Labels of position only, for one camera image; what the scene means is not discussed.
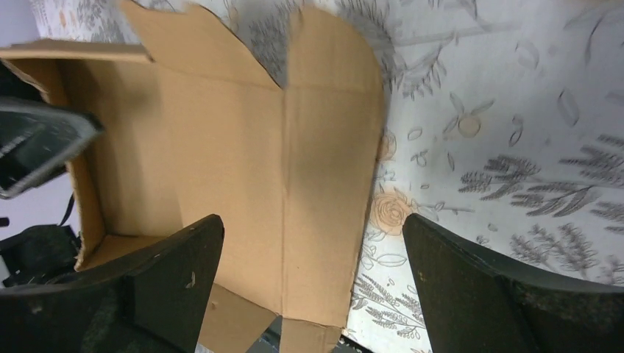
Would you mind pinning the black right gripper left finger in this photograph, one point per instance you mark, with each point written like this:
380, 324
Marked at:
150, 300

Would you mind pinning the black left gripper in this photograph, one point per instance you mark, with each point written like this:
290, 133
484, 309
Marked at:
36, 139

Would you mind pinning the cardboard box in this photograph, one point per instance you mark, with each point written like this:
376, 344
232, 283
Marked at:
195, 125

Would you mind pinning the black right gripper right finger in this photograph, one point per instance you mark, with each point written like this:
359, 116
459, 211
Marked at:
475, 299

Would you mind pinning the floral patterned tablecloth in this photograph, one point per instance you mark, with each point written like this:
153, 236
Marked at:
494, 107

